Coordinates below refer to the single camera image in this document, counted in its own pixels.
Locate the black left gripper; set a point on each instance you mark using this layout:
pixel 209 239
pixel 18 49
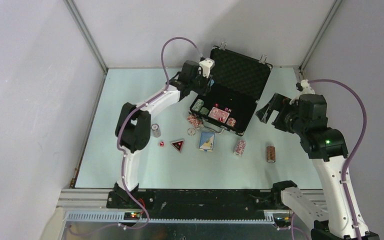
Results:
pixel 206 82

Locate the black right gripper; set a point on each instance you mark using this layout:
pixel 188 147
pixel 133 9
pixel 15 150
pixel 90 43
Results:
pixel 278 102

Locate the orange brown chip stack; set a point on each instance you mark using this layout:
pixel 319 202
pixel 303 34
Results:
pixel 270 154

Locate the red white chip stack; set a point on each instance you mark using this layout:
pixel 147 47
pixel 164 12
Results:
pixel 239 147

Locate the grey chip stack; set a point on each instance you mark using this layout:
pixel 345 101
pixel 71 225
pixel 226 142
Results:
pixel 156 131

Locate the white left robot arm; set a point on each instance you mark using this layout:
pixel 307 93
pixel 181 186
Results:
pixel 133 130

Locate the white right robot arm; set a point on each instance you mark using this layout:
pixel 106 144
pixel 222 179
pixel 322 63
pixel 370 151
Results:
pixel 306 117

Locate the black poker set case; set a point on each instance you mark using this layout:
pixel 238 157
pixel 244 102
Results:
pixel 239 82

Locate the tall green chip stack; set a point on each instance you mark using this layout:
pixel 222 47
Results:
pixel 197 105

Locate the short green chip stack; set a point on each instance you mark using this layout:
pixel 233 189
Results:
pixel 204 111

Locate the red chip stack in case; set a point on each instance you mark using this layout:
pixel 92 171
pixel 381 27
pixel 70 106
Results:
pixel 231 122

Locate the red die pair right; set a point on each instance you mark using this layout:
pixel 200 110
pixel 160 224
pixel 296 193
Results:
pixel 227 109

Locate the red playing card deck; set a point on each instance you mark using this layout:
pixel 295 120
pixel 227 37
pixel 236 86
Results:
pixel 216 113

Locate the white dealer button chip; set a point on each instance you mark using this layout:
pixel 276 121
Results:
pixel 191 131

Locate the blue playing card deck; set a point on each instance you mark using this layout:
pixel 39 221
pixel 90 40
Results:
pixel 206 141

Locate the black red triangular button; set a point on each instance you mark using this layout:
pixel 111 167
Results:
pixel 178 144

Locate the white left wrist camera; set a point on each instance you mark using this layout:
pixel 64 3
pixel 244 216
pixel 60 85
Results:
pixel 206 65

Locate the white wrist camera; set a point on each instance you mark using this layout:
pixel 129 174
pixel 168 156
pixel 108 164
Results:
pixel 303 87
pixel 206 65

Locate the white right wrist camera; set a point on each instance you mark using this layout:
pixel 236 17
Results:
pixel 303 87

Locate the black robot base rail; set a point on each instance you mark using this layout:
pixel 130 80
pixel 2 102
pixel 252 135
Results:
pixel 201 204

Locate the aluminium frame rail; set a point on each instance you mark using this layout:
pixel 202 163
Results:
pixel 95 199

